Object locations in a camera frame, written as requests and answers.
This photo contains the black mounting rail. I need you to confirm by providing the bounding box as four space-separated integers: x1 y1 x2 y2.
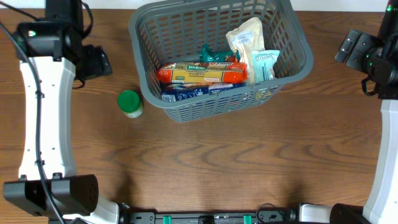
129 209 298 224

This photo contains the black right cable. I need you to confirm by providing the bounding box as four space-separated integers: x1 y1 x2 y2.
360 76 380 97

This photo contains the cream plastic food bag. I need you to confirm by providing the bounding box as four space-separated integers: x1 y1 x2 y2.
226 17 265 84

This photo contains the green lid jar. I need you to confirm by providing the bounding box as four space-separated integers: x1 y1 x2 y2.
118 90 144 118

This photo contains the green Nescafe coffee bag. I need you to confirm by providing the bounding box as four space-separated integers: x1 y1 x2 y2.
200 44 240 62

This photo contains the blue tissue pack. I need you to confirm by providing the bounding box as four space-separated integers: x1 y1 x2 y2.
161 83 246 102

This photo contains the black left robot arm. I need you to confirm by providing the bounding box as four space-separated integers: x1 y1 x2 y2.
3 1 123 223

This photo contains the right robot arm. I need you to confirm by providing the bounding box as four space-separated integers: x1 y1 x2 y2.
285 0 397 224

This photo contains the grey plastic basket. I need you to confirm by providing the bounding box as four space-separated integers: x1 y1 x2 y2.
128 0 314 122

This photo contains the light blue tissue packet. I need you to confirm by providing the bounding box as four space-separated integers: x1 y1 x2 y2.
252 50 280 83

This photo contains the San Remo spaghetti packet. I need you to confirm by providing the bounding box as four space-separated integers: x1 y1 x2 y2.
156 62 248 84

